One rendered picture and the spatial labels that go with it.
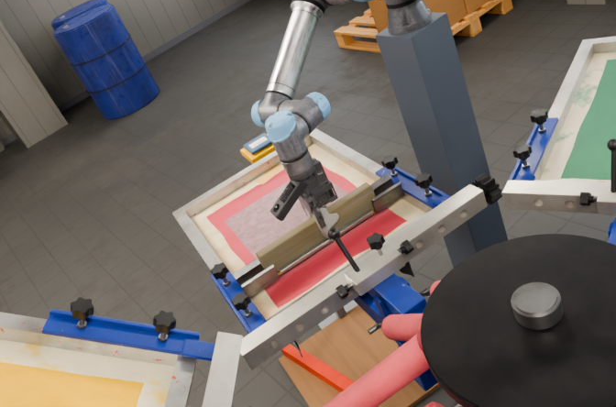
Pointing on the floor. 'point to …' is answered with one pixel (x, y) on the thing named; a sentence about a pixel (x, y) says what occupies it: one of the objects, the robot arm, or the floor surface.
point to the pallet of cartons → (443, 2)
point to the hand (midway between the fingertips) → (321, 232)
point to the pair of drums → (104, 58)
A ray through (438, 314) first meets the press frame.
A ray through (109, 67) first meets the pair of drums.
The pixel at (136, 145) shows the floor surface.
